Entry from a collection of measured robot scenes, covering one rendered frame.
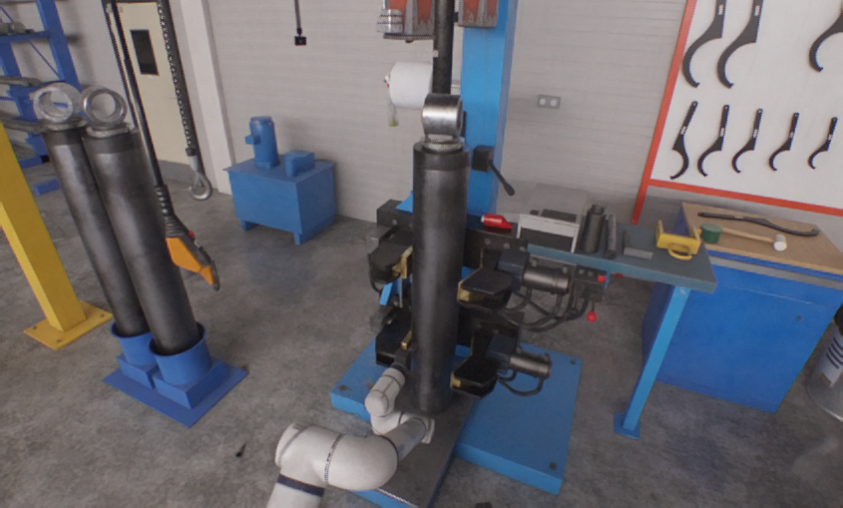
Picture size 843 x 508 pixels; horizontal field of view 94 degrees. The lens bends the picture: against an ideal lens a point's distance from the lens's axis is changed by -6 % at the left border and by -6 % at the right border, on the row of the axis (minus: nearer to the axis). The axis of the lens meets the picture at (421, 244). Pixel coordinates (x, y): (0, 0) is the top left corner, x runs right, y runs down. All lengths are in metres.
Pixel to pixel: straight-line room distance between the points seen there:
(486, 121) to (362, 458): 1.41
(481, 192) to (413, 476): 1.30
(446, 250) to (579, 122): 2.09
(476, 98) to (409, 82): 0.64
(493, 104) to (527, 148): 1.71
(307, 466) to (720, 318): 2.22
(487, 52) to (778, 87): 2.17
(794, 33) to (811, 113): 0.51
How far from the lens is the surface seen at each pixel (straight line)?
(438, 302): 1.77
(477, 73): 1.91
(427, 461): 2.10
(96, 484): 2.64
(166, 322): 2.43
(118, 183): 2.12
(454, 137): 1.54
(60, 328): 3.71
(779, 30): 3.49
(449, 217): 1.58
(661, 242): 2.01
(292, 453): 1.14
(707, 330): 2.76
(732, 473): 2.72
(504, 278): 1.67
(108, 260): 2.54
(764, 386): 3.03
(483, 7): 1.63
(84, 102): 2.09
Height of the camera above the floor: 1.89
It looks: 29 degrees down
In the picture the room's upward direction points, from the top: 1 degrees clockwise
